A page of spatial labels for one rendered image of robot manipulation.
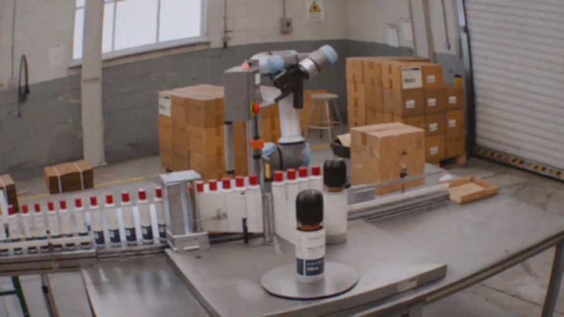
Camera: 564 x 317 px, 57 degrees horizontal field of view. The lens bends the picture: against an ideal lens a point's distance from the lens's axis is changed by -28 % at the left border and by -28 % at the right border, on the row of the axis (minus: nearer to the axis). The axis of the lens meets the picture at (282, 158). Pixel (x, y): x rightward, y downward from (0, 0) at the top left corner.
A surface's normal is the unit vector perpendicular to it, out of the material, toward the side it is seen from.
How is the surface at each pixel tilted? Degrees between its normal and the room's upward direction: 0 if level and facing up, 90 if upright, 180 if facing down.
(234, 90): 90
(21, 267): 90
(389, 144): 90
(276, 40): 90
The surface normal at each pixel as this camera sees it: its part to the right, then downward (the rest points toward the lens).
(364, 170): -0.88, 0.14
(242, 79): -0.19, 0.23
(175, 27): 0.53, 0.18
